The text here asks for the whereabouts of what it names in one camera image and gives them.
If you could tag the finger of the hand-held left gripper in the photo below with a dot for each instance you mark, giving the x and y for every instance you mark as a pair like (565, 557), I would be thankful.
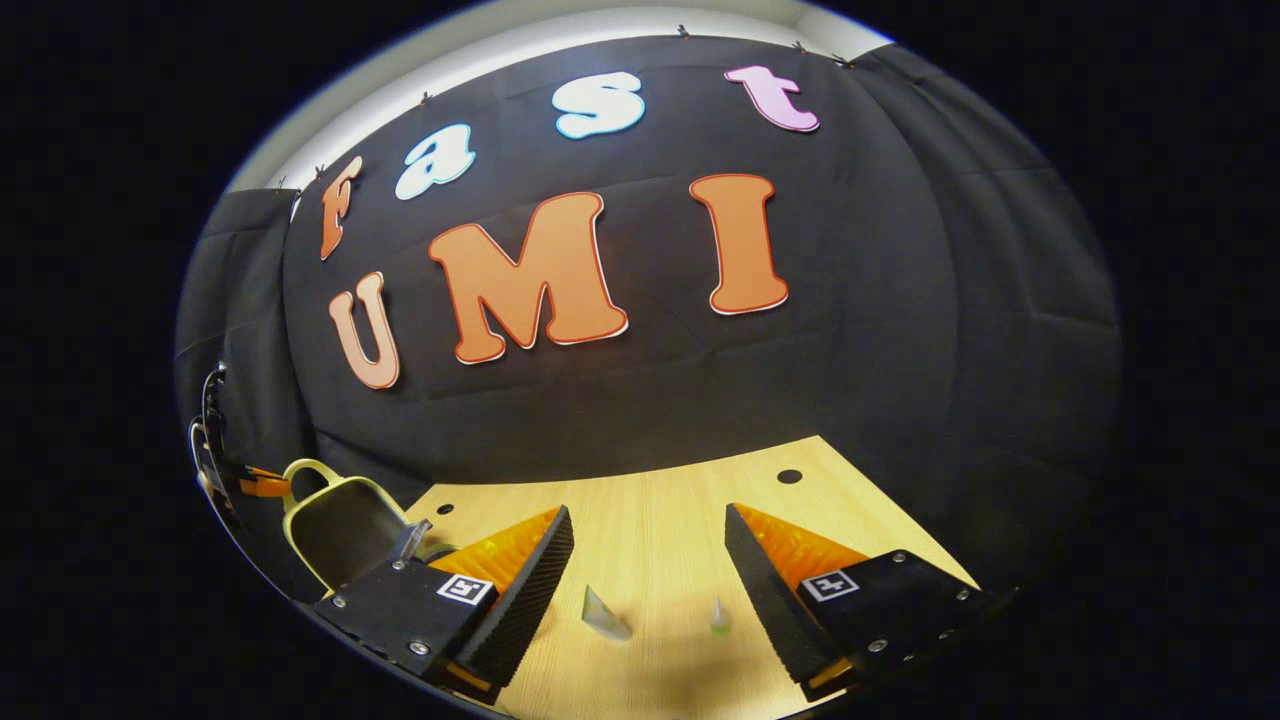
(265, 485)

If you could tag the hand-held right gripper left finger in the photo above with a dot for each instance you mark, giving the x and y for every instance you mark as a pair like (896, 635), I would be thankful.
(530, 590)

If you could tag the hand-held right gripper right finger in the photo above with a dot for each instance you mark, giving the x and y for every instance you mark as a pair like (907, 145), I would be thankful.
(768, 590)

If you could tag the small green tube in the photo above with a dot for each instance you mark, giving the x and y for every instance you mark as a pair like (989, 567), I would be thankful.
(720, 618)

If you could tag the white tube with green cap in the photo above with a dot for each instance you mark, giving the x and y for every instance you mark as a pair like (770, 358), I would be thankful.
(603, 617)

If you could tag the pale yellow suitcase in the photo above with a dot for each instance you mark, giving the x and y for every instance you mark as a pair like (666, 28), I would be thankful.
(345, 535)

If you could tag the black backdrop cloth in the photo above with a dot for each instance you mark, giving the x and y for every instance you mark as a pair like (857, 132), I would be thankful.
(900, 300)

